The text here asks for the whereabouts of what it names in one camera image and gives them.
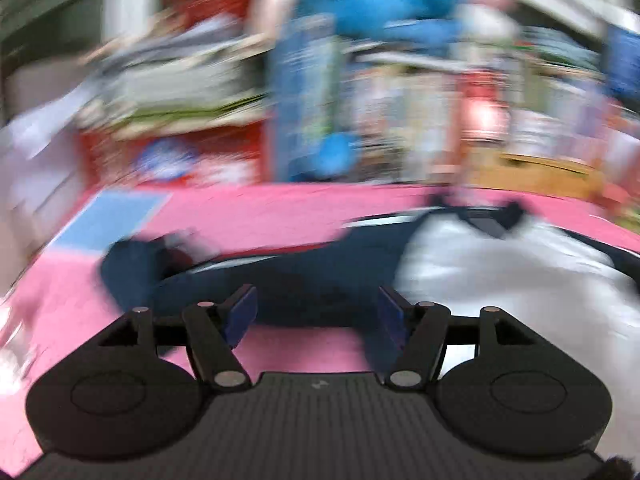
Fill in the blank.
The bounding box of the white and navy jacket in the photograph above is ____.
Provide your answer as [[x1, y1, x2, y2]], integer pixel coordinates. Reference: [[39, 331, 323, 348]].
[[100, 203, 639, 454]]

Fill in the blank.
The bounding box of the light blue paper sheet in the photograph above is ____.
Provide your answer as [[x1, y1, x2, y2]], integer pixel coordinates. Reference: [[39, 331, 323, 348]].
[[49, 190, 170, 254]]

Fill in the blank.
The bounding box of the red plastic basket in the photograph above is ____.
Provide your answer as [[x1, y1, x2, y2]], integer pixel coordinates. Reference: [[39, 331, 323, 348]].
[[77, 122, 270, 188]]

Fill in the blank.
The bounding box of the small blue plush ball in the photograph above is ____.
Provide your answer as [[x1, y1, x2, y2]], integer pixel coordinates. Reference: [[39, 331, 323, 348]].
[[312, 132, 357, 180]]

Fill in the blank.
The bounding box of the row of colourful books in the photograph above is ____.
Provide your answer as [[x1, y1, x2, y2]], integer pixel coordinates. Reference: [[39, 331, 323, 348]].
[[267, 14, 637, 183]]

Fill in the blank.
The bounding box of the wooden storage box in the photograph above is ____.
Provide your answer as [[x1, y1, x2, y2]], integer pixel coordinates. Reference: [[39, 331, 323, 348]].
[[471, 152, 604, 200]]

